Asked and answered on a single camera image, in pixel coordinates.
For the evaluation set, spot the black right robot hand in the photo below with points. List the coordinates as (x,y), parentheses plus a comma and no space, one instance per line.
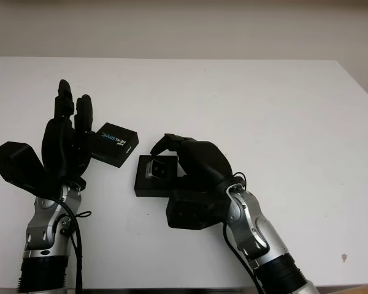
(202,165)

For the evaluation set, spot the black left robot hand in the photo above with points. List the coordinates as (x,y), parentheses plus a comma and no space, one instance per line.
(58,144)

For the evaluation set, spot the small silver depth camera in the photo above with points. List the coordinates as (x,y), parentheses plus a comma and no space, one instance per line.
(155,169)

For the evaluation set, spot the black RealSense box lid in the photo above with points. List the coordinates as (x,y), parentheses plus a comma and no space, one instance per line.
(113,144)

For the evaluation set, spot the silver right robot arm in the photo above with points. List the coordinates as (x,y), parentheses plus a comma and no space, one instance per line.
(257,226)

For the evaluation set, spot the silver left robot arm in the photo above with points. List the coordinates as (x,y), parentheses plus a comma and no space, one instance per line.
(46,220)

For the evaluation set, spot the black box base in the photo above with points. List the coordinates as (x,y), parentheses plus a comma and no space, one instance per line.
(150,190)

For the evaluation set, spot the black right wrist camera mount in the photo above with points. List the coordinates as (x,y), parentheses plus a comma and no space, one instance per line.
(193,211)

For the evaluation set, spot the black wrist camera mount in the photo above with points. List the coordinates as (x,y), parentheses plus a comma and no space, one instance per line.
(15,165)
(193,211)

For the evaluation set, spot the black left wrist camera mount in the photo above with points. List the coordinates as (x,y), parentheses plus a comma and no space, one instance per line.
(15,165)

